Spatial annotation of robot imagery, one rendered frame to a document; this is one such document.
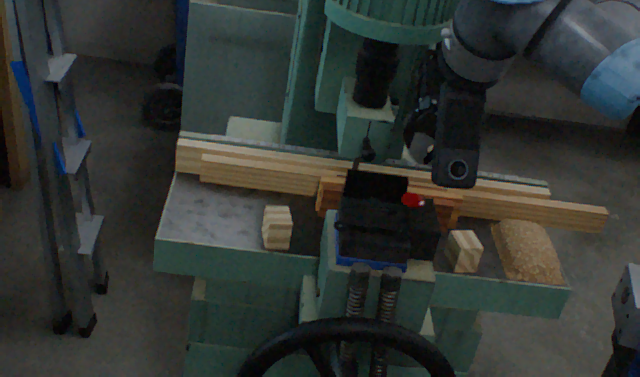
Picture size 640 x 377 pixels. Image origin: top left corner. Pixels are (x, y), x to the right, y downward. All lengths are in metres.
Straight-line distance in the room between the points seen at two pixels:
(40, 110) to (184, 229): 0.81
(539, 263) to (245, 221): 0.43
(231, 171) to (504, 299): 0.45
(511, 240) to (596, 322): 1.53
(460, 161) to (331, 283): 0.25
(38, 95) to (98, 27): 1.88
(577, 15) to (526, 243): 0.51
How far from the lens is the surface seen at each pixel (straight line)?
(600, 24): 0.71
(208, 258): 1.06
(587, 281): 2.83
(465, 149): 0.81
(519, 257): 1.13
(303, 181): 1.16
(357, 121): 1.06
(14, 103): 2.62
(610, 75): 0.70
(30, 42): 1.74
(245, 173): 1.16
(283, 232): 1.04
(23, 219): 2.62
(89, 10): 3.63
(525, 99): 3.84
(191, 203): 1.12
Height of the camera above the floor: 1.54
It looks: 31 degrees down
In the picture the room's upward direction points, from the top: 11 degrees clockwise
